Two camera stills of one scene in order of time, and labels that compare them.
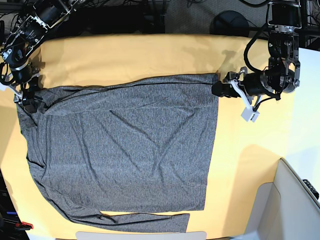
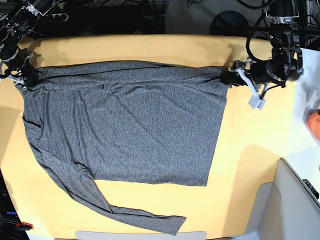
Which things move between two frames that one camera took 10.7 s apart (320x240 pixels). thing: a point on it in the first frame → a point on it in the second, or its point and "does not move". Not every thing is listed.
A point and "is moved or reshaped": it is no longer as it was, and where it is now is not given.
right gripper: (253, 84) → (257, 72)
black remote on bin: (312, 188) does not move
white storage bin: (284, 209) does not move
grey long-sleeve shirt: (143, 146) is moved or reshaped
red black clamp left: (23, 226) does not move
